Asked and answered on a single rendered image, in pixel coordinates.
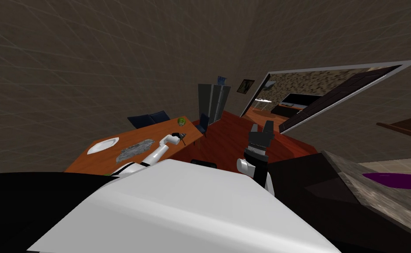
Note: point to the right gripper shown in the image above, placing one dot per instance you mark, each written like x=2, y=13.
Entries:
x=260, y=142

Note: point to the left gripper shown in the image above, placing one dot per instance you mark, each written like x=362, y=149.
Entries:
x=176, y=135

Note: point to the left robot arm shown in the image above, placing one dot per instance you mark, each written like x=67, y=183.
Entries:
x=23, y=207

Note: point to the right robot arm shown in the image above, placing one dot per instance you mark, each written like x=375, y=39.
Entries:
x=258, y=170

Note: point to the dark blue chair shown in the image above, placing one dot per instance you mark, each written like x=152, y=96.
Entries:
x=160, y=116
x=203, y=123
x=140, y=121

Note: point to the white small table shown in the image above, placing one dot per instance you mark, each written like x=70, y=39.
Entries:
x=262, y=101

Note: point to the black low furniture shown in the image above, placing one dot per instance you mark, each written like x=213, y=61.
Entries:
x=297, y=102

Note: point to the dark framed picture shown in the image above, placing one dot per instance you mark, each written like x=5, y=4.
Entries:
x=245, y=86

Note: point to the brown wooden table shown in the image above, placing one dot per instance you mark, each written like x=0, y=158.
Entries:
x=138, y=135

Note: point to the grey tall cabinet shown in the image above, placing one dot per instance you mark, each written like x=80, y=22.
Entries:
x=212, y=102

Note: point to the grey mottled mat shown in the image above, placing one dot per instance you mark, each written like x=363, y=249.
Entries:
x=135, y=150

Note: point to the blue picture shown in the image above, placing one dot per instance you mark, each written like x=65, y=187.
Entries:
x=221, y=80

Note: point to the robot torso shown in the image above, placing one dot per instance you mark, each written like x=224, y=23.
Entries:
x=177, y=211

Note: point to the dark panelled door leaf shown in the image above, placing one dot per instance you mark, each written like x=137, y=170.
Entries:
x=335, y=96

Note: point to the white plate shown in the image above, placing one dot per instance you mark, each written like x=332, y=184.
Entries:
x=102, y=146

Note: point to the dark cabinet with stone top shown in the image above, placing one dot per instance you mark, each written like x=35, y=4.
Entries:
x=318, y=200

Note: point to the purple flat dish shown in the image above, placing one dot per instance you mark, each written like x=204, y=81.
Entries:
x=397, y=180

